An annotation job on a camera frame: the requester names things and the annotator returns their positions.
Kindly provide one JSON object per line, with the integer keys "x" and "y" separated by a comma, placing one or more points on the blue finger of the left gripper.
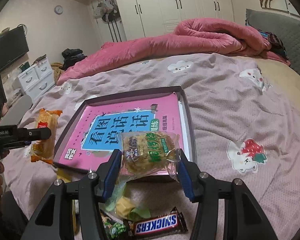
{"x": 27, "y": 136}

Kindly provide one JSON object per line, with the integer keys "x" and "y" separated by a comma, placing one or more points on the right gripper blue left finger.
{"x": 113, "y": 166}

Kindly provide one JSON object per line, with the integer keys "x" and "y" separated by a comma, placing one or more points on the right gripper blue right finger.
{"x": 186, "y": 174}

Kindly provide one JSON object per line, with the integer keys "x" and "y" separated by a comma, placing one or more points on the orange bread snack packet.
{"x": 43, "y": 148}

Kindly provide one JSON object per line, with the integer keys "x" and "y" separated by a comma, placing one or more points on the green bag yellow pastry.
{"x": 122, "y": 207}

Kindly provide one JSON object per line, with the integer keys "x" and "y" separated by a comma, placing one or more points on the brown Snickers bar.
{"x": 170, "y": 223}

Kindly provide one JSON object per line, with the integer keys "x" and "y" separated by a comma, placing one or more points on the green label cookie packet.
{"x": 145, "y": 153}

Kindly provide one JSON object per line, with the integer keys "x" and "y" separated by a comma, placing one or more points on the green peas snack packet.
{"x": 114, "y": 230}

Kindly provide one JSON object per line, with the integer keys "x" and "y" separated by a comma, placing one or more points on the dark shallow cardboard tray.
{"x": 92, "y": 133}

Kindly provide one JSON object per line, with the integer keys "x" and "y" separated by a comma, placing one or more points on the white drawer cabinet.
{"x": 36, "y": 80}

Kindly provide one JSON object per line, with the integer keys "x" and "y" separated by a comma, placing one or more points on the brown fuzzy blanket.
{"x": 57, "y": 70}

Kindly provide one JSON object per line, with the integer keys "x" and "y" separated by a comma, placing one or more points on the pink cartoon bed sheet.
{"x": 245, "y": 115}

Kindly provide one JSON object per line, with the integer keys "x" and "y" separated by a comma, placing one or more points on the black flat television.
{"x": 13, "y": 45}

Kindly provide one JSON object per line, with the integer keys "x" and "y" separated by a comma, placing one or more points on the dark clothes pile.
{"x": 71, "y": 57}

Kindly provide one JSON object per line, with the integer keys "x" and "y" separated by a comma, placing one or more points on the pink quilted duvet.
{"x": 198, "y": 35}

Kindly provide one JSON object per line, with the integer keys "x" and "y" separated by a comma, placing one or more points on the hanging bags on door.
{"x": 107, "y": 10}

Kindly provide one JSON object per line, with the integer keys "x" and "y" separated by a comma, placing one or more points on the cream wardrobe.
{"x": 147, "y": 18}

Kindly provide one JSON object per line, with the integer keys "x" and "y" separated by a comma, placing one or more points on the dark patterned clothes on bed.
{"x": 277, "y": 45}

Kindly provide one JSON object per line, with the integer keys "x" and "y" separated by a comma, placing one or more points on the grey padded headboard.
{"x": 286, "y": 28}

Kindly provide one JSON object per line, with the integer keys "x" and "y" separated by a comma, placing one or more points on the round wall clock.
{"x": 58, "y": 9}

